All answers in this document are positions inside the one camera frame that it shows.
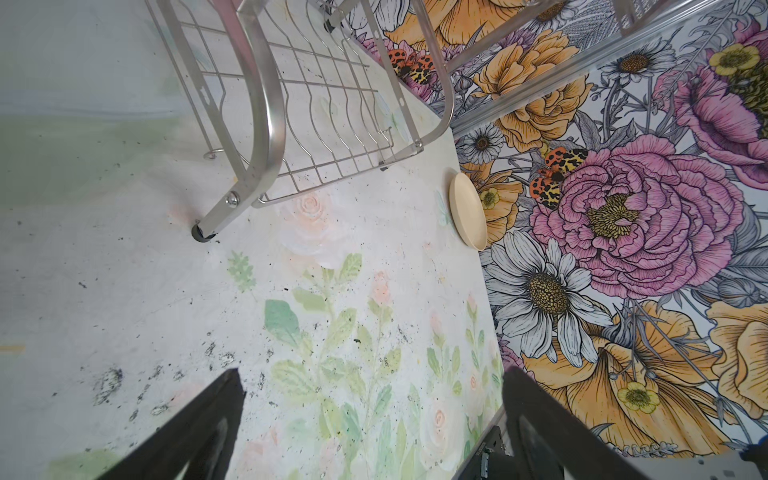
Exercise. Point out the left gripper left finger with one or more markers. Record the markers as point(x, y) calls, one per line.
point(197, 443)

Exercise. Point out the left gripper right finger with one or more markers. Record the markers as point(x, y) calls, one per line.
point(548, 442)

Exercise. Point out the beige round plate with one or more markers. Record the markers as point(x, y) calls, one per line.
point(467, 212)

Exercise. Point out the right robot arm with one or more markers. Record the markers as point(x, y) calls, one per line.
point(750, 463)

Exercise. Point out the chrome two-tier dish rack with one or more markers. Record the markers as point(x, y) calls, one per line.
point(296, 95)

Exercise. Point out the aluminium front rail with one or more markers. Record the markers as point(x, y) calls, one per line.
point(491, 457)

